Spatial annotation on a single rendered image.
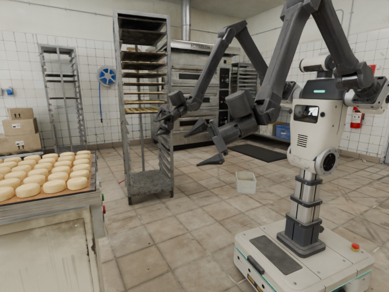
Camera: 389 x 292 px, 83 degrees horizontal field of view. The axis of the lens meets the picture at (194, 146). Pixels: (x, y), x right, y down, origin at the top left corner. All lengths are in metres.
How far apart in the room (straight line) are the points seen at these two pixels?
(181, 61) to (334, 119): 3.43
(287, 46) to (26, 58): 4.50
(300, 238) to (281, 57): 1.05
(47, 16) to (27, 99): 1.45
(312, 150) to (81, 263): 1.08
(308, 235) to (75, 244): 1.18
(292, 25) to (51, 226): 0.89
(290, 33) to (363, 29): 4.15
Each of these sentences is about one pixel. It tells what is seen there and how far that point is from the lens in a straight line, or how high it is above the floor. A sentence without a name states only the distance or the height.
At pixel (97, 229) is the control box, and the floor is 0.73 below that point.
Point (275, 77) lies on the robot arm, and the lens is 0.71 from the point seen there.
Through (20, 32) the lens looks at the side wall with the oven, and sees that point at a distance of 4.93.
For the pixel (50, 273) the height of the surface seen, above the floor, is 0.66.
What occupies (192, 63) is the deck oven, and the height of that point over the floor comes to 1.67.
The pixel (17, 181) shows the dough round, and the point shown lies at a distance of 0.77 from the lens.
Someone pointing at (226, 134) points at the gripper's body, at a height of 1.04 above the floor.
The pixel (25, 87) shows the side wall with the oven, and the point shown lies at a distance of 4.85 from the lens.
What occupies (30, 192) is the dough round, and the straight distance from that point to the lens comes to 0.69.
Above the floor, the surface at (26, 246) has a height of 0.76.
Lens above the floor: 1.16
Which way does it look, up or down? 14 degrees down
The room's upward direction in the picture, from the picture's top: straight up
